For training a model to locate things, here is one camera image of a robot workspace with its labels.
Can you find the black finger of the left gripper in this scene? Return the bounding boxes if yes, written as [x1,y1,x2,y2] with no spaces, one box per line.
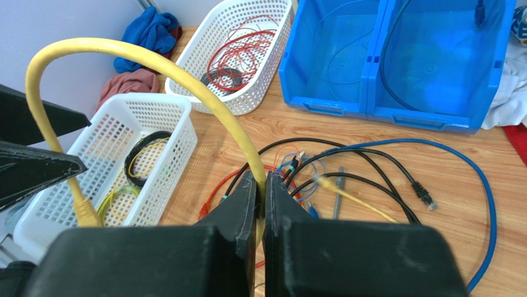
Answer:
[1,141,87,211]
[0,84,92,147]

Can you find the thin orange wire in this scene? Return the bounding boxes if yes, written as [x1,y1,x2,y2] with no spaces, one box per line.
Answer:
[273,144,301,166]

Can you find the pink cloth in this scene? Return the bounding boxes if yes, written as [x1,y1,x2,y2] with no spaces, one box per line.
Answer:
[94,69,159,113]

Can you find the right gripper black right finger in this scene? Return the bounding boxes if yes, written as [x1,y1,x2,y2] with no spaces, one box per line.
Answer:
[264,173,468,296]

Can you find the black coil in far basket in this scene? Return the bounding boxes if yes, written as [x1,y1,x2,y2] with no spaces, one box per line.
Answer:
[200,67,244,95]

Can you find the red wires in far basket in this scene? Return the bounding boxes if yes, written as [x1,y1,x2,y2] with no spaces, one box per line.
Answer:
[205,14,280,93]

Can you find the blue ethernet cable right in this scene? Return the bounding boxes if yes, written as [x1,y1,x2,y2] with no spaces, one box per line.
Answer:
[321,138,498,294]

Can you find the white motorcycle tank top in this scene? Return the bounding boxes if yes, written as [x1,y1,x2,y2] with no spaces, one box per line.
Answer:
[481,30,526,130]

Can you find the red shirt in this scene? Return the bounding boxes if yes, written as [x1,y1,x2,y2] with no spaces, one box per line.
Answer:
[503,124,527,165]

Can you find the black cable in crate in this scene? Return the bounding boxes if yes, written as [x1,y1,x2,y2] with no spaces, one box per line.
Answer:
[379,0,487,114]

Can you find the blue plastic crate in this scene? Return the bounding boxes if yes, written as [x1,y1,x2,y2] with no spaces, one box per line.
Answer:
[279,1,516,134]

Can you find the long red ethernet cable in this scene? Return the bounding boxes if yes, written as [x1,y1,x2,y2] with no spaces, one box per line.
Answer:
[197,163,276,270]

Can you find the thick black cable loop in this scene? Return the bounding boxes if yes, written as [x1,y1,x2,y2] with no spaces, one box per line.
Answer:
[222,137,438,226]

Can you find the grey ethernet cable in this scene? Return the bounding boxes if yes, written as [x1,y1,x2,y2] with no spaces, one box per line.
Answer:
[332,165,348,221]

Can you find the yellow green wire coil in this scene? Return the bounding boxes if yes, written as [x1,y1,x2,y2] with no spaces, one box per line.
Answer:
[96,185,142,226]

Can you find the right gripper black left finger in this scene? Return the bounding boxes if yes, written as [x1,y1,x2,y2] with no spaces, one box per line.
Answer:
[22,171,258,296]

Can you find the yellow ethernet cable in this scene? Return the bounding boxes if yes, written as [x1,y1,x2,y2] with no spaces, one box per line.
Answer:
[24,38,268,248]

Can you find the black wire coil near basket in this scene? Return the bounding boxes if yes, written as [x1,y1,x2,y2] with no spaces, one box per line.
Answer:
[123,131,173,189]

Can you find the blue ethernet cable loop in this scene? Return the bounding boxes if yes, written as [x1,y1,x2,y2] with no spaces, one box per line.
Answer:
[275,152,330,219]

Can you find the blue cloth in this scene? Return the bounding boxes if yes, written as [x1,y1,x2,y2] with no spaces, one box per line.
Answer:
[121,6,182,59]

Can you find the white perforated basket near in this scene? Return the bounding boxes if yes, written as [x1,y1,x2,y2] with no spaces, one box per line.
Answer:
[12,93,199,264]

